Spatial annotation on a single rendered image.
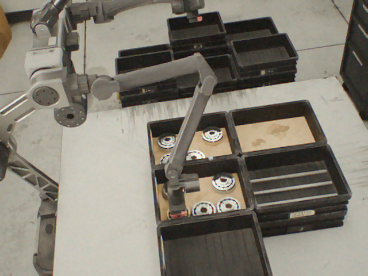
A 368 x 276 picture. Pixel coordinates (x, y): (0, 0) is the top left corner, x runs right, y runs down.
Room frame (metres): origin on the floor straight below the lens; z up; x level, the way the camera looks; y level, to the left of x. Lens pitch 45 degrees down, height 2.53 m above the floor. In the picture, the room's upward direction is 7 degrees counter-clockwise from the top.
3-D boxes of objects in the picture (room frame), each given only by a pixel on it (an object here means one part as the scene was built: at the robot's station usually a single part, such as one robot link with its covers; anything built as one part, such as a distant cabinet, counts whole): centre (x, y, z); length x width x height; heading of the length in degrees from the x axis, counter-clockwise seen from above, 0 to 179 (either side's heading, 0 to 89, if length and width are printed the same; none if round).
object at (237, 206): (1.19, -0.16, 0.86); 0.10 x 0.10 x 0.01
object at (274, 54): (2.63, -0.60, 0.37); 0.40 x 0.30 x 0.45; 93
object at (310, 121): (1.57, -0.44, 0.87); 0.40 x 0.30 x 0.11; 92
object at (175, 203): (1.18, 0.06, 0.98); 0.10 x 0.07 x 0.07; 2
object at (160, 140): (1.63, 0.08, 0.86); 0.10 x 0.10 x 0.01
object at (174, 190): (1.18, 0.05, 1.04); 0.07 x 0.06 x 0.07; 93
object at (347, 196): (1.27, -0.45, 0.92); 0.40 x 0.30 x 0.02; 92
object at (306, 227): (1.27, -0.45, 0.76); 0.40 x 0.30 x 0.12; 92
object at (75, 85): (1.38, 0.36, 1.45); 0.09 x 0.08 x 0.12; 3
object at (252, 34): (3.03, -0.58, 0.31); 0.40 x 0.30 x 0.34; 93
